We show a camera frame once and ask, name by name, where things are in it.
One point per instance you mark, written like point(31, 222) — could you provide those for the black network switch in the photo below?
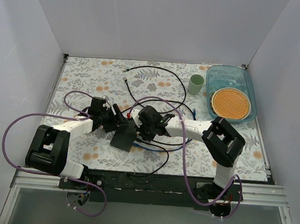
point(124, 136)

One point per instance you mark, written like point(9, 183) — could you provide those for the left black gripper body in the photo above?
point(112, 119)

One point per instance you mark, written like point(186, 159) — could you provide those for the floral table mat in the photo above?
point(122, 82)

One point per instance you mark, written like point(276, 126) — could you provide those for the green cup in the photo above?
point(196, 82)

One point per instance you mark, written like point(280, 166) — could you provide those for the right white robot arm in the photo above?
point(223, 142)

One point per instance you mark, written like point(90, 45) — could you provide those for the orange woven plate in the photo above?
point(230, 103)

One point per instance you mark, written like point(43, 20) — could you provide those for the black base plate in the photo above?
point(169, 190)

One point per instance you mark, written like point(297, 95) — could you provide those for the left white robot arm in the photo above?
point(49, 148)

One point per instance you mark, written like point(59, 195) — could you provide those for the aluminium rail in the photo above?
point(252, 194)

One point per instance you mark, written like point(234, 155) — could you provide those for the teal plastic bin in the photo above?
point(220, 76)

